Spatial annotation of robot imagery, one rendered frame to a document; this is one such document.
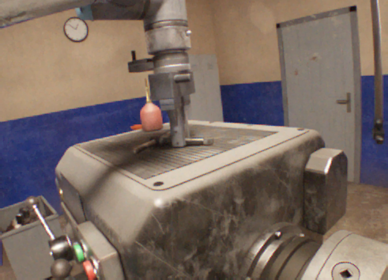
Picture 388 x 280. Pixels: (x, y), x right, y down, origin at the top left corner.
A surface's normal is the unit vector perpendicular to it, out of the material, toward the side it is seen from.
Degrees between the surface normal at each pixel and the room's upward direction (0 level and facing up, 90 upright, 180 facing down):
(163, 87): 90
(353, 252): 3
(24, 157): 90
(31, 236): 90
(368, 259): 6
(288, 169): 90
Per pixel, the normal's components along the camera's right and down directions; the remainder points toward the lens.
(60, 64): 0.61, 0.08
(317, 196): -0.78, 0.21
